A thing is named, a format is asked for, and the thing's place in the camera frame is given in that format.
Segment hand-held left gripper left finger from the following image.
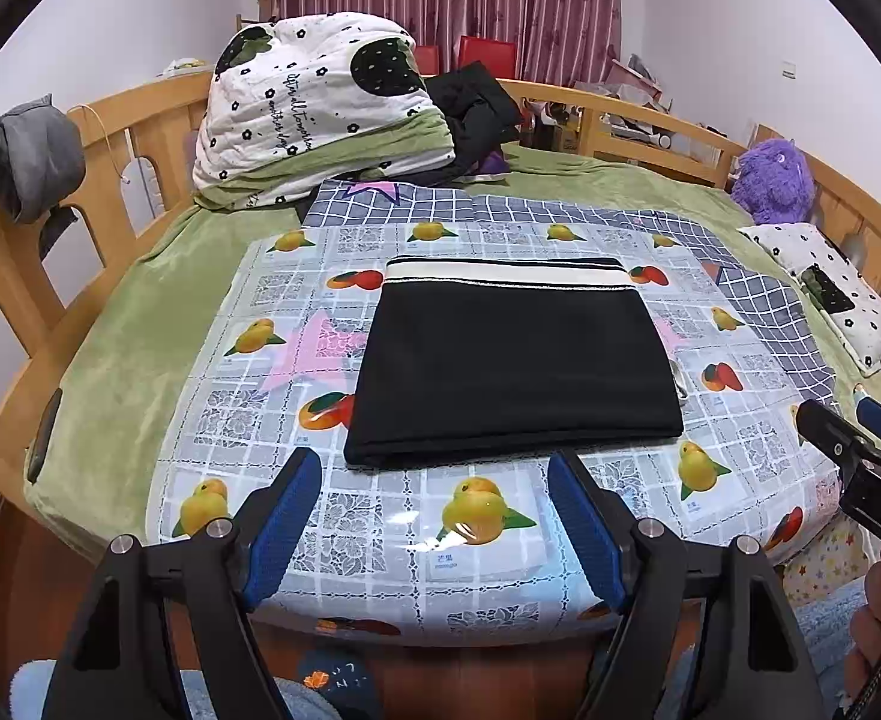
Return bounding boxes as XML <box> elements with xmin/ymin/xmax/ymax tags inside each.
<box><xmin>41</xmin><ymin>446</ymin><xmax>325</xmax><ymax>720</ymax></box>

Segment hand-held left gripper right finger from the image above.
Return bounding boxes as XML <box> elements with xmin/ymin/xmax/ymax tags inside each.
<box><xmin>547</xmin><ymin>448</ymin><xmax>828</xmax><ymax>720</ymax></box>

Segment black pants with white waistband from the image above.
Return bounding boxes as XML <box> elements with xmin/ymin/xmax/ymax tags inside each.
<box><xmin>343</xmin><ymin>256</ymin><xmax>685</xmax><ymax>470</ymax></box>

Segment person's right hand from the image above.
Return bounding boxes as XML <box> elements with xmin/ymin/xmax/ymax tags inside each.
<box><xmin>852</xmin><ymin>544</ymin><xmax>881</xmax><ymax>691</ymax></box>

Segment star print cloth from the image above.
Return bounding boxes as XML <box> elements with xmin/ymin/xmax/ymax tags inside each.
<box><xmin>781</xmin><ymin>517</ymin><xmax>873</xmax><ymax>605</ymax></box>

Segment fruit print plastic sheet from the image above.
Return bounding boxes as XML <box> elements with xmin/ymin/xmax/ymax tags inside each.
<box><xmin>144</xmin><ymin>217</ymin><xmax>843</xmax><ymax>650</ymax></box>

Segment white floral pillow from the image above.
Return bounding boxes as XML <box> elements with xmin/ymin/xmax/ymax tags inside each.
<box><xmin>741</xmin><ymin>223</ymin><xmax>881</xmax><ymax>377</ymax></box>

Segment dark slipper with orange patch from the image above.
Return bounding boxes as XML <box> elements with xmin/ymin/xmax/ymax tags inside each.
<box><xmin>295</xmin><ymin>641</ymin><xmax>385</xmax><ymax>720</ymax></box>

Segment green bed blanket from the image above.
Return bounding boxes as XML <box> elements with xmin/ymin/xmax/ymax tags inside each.
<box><xmin>24</xmin><ymin>142</ymin><xmax>881</xmax><ymax>548</ymax></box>

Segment purple plush toy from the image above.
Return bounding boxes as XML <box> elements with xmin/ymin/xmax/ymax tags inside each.
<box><xmin>732</xmin><ymin>137</ymin><xmax>817</xmax><ymax>224</ymax></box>

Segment pile of papers and boxes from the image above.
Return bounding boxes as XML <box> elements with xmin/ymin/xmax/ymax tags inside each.
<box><xmin>523</xmin><ymin>52</ymin><xmax>734</xmax><ymax>166</ymax></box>

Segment folded white green floral quilt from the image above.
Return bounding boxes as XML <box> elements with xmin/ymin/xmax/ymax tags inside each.
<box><xmin>191</xmin><ymin>11</ymin><xmax>460</xmax><ymax>212</ymax></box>

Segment grey garment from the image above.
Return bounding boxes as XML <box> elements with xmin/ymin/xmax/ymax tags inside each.
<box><xmin>0</xmin><ymin>94</ymin><xmax>88</xmax><ymax>260</ymax></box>

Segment wooden bed frame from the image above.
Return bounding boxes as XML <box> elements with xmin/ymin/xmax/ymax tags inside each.
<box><xmin>0</xmin><ymin>77</ymin><xmax>881</xmax><ymax>698</ymax></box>

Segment white charging cable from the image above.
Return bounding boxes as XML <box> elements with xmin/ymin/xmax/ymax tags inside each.
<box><xmin>84</xmin><ymin>103</ymin><xmax>131</xmax><ymax>185</ymax></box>

